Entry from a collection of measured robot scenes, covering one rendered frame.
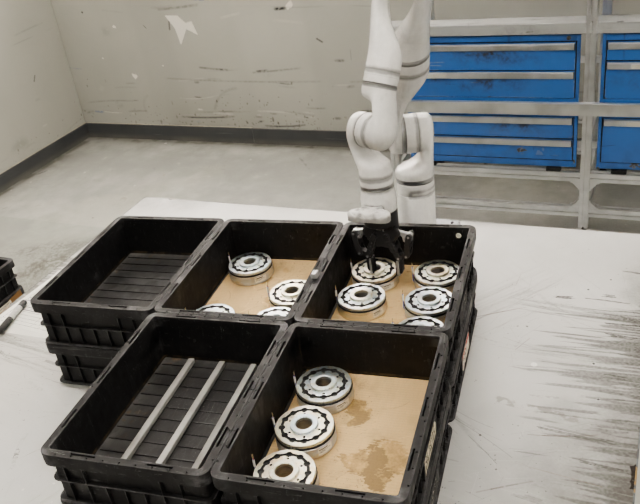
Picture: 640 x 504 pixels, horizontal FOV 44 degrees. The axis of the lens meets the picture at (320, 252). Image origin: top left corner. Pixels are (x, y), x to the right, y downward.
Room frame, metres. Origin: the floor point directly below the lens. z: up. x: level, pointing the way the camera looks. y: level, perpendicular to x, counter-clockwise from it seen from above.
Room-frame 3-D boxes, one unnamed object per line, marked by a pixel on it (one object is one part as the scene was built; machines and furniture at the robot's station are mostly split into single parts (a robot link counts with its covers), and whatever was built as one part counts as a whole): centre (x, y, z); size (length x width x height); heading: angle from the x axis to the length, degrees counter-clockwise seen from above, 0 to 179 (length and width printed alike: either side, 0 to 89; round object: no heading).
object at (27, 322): (1.83, 0.72, 0.70); 0.33 x 0.23 x 0.01; 153
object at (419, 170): (1.70, -0.25, 1.04); 0.09 x 0.09 x 0.17; 89
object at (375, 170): (1.48, -0.13, 1.15); 0.09 x 0.07 x 0.15; 37
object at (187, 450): (1.10, 0.28, 0.87); 0.40 x 0.30 x 0.11; 159
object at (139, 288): (1.58, 0.42, 0.87); 0.40 x 0.30 x 0.11; 159
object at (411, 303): (1.34, -0.21, 0.86); 0.10 x 0.10 x 0.01
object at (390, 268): (1.49, -0.11, 0.86); 0.10 x 0.10 x 0.01
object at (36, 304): (1.58, 0.42, 0.92); 0.40 x 0.30 x 0.02; 159
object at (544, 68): (3.13, -0.79, 0.60); 0.72 x 0.03 x 0.56; 63
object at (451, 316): (1.37, -0.14, 0.92); 0.40 x 0.30 x 0.02; 159
